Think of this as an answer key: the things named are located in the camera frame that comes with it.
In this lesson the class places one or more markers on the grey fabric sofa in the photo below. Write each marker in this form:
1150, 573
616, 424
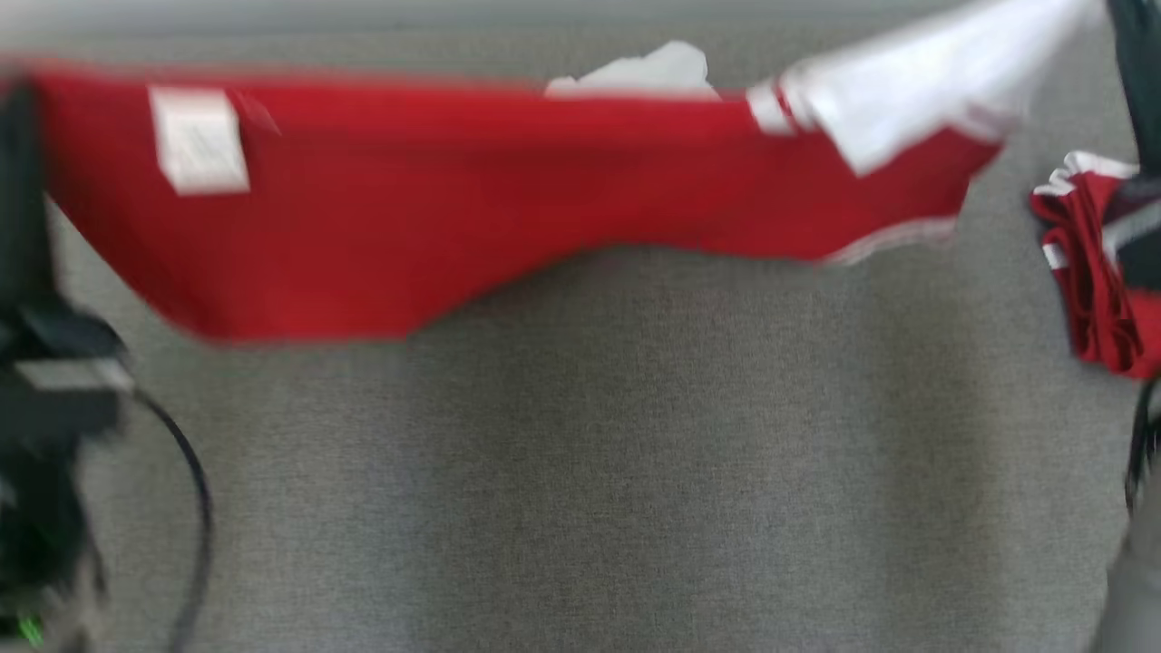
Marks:
590, 472

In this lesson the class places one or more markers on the red shorts with white stripe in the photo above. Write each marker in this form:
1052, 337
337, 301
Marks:
1093, 290

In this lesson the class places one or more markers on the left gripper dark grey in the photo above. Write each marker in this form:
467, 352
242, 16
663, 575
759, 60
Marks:
54, 381

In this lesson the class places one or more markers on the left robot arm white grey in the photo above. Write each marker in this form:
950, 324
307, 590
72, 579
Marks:
45, 526

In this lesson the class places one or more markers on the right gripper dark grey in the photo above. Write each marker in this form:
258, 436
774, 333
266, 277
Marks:
1141, 245

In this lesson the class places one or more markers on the red white basketball jersey shirt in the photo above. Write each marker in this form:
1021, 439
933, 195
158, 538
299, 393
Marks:
453, 190

